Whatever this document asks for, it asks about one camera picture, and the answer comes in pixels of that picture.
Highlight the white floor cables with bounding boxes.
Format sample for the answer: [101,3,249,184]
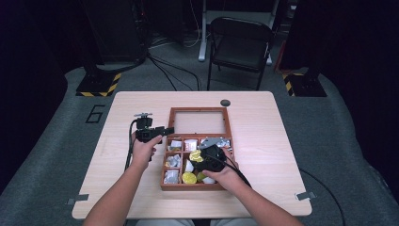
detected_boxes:
[150,0,202,49]

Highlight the black floor cables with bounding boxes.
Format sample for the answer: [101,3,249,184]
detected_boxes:
[146,54,202,92]

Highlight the group of silver foil packets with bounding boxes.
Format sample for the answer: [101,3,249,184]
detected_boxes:
[162,137,233,186]

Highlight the wooden box with glass lid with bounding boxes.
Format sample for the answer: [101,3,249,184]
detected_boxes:
[160,106,235,192]

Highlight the black folding chair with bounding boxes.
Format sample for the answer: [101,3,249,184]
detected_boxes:
[206,16,275,91]

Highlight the white desk frame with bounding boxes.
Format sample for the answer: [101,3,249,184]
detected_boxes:
[198,0,280,66]

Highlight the hand-held gripper cable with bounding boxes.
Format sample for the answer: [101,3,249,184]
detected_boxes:
[206,153,252,189]
[124,118,139,172]

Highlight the left hand-held gripper cable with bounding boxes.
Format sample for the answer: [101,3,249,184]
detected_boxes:
[124,118,139,172]

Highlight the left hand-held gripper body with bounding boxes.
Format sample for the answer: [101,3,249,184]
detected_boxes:
[134,112,158,144]

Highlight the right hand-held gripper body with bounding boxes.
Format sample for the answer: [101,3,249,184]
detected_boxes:
[198,137,227,172]

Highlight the person's right hand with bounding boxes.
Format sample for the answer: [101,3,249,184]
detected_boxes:
[201,147,243,194]

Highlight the right hand-held gripper cable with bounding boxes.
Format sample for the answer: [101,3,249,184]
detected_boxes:
[206,153,252,189]

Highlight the black cable beside table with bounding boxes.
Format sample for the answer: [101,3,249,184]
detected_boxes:
[299,169,346,226]

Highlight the striped black stand base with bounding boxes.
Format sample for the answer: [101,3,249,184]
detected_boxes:
[281,73,327,98]
[75,72,122,98]

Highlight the black equipment rack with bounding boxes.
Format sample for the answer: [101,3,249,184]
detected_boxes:
[79,0,149,65]

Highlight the person's left hand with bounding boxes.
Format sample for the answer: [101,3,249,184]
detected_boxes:
[130,131,165,171]

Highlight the large gold foil disc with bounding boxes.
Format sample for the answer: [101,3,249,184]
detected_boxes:
[189,149,205,164]

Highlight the person's light trousers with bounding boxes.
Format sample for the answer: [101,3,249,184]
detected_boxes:
[135,218,260,226]

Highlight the grey tape strip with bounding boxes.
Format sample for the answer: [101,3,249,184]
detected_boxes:
[67,193,90,206]
[295,191,317,202]

